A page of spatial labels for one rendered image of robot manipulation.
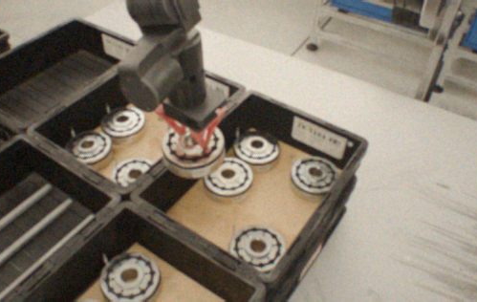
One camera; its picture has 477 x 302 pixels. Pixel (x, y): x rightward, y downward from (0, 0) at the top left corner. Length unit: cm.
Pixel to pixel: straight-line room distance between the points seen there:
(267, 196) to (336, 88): 63
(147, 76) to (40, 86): 78
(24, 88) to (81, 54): 20
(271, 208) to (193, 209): 15
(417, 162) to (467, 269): 33
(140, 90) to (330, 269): 62
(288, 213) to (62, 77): 74
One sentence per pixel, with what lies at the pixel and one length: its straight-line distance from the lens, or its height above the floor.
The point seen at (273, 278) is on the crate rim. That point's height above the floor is 93.
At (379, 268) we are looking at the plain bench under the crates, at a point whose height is 70.
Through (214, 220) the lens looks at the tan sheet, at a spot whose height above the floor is 83.
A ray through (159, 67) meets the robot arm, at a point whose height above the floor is 123.
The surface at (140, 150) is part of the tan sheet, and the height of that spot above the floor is 83.
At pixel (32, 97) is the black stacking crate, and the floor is 83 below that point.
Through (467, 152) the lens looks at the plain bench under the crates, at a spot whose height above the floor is 70.
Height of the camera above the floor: 154
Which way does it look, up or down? 44 degrees down
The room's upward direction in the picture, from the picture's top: 2 degrees clockwise
